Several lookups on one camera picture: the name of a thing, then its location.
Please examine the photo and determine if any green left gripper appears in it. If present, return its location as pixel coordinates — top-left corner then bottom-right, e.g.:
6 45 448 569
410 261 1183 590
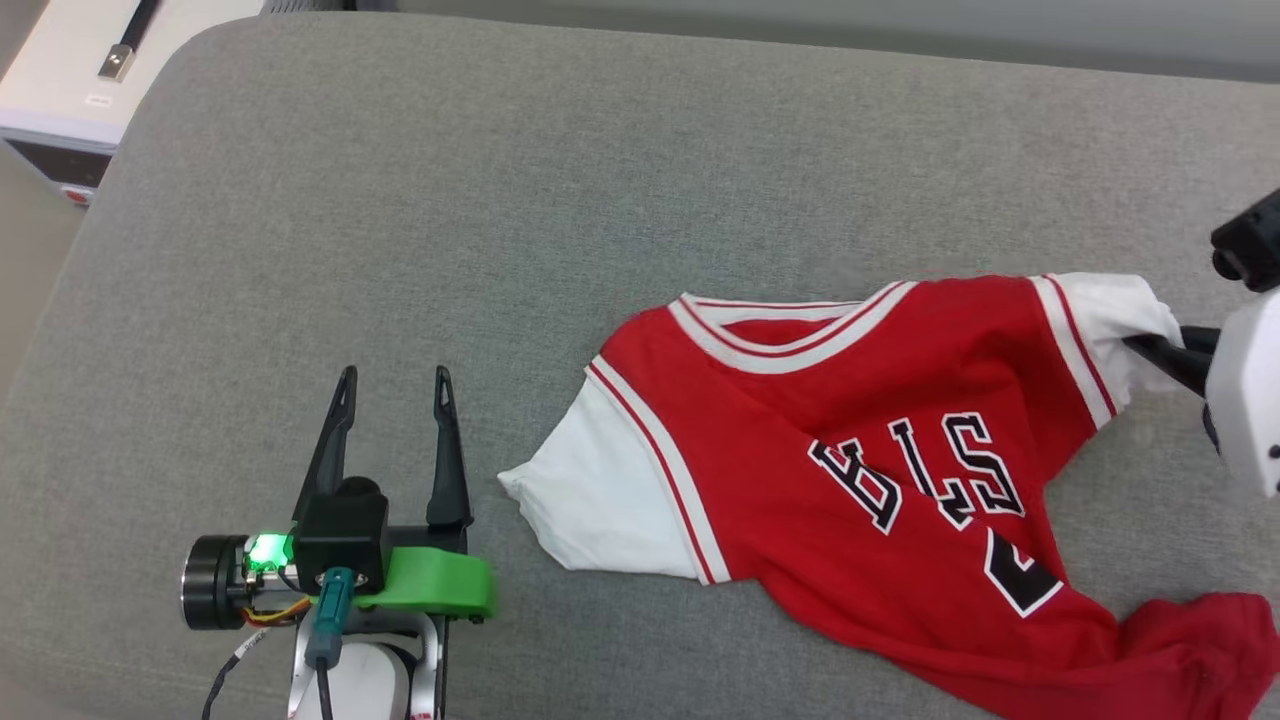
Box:
182 366 498 633

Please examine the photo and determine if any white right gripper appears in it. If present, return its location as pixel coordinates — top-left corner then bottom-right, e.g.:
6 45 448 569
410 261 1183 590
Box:
1122 290 1280 498

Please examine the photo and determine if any red and white basketball jersey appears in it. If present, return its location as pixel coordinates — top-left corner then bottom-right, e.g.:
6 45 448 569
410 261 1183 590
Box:
497 272 1280 720

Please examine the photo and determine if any white partition panel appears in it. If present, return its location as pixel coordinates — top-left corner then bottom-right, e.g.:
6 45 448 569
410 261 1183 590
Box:
400 0 1280 83

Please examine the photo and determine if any white equipment box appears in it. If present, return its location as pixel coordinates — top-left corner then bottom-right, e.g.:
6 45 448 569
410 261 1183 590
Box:
0 0 263 206

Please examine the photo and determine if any teal left cable connector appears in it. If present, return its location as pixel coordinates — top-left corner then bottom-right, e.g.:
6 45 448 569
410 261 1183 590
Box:
305 567 356 669

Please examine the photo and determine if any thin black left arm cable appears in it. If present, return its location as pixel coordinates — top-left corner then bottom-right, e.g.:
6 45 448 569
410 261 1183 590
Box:
200 628 271 720

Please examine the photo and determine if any black strap handle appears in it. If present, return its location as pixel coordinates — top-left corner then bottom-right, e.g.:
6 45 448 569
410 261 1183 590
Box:
98 0 161 81

